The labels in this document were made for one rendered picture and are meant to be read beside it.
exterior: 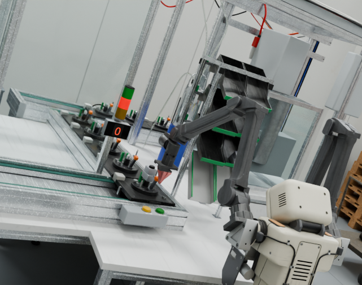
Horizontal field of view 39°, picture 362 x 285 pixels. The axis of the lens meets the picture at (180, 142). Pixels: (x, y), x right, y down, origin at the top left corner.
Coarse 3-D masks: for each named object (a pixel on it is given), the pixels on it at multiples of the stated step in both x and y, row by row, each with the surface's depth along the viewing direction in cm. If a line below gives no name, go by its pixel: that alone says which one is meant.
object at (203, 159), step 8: (200, 136) 252; (208, 136) 264; (216, 136) 264; (200, 144) 256; (208, 144) 259; (216, 144) 262; (200, 152) 248; (208, 152) 254; (216, 152) 257; (200, 160) 246; (208, 160) 246; (216, 160) 252
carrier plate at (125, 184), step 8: (120, 184) 240; (128, 184) 244; (128, 192) 234; (136, 192) 237; (160, 192) 250; (136, 200) 231; (144, 200) 233; (152, 200) 235; (160, 200) 239; (168, 200) 243
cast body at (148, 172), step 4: (148, 168) 241; (152, 168) 241; (144, 172) 243; (148, 172) 241; (152, 172) 242; (144, 176) 243; (148, 176) 240; (152, 176) 241; (148, 180) 241; (152, 180) 242
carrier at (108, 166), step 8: (136, 152) 269; (112, 160) 271; (120, 160) 268; (128, 160) 264; (104, 168) 258; (112, 168) 259; (120, 168) 259; (128, 168) 260; (136, 168) 266; (112, 176) 250; (128, 176) 255; (136, 176) 259
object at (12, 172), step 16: (0, 160) 219; (16, 160) 226; (0, 176) 213; (16, 176) 219; (32, 176) 226; (48, 176) 229; (64, 176) 233; (80, 176) 238; (96, 176) 244; (80, 192) 228; (96, 192) 235; (112, 192) 242
